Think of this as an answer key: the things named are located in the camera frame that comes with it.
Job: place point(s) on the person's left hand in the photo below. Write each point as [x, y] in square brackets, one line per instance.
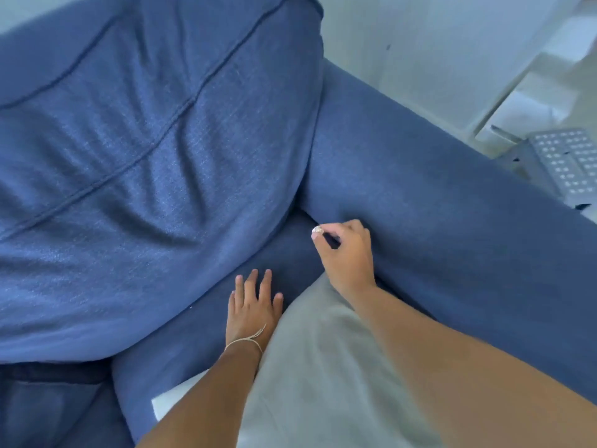
[251, 319]

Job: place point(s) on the person's right hand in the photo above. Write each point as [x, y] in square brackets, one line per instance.
[350, 263]

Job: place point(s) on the person's left middle finger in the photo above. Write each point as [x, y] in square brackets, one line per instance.
[265, 289]

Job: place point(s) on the person's right thumb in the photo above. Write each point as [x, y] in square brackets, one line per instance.
[322, 256]

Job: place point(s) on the person's left little finger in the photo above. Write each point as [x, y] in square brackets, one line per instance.
[237, 291]

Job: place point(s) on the small white scrap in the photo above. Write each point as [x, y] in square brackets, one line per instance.
[317, 231]

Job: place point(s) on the person's left forearm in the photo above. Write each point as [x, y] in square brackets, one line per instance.
[205, 401]

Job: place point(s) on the person's right forearm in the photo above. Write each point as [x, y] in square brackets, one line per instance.
[457, 368]

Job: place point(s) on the blue sofa seat cushion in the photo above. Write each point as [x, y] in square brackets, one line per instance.
[51, 410]
[186, 340]

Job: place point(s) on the light grey fabric cushion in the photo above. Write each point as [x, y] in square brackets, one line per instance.
[317, 368]

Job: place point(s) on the blue sofa armrest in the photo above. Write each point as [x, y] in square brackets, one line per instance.
[443, 228]

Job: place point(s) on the white cloth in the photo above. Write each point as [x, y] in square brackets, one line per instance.
[175, 398]

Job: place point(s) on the blue sofa back cushion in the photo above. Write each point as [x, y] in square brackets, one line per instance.
[140, 158]

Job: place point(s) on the grey perforated metal rack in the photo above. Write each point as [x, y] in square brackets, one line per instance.
[562, 163]

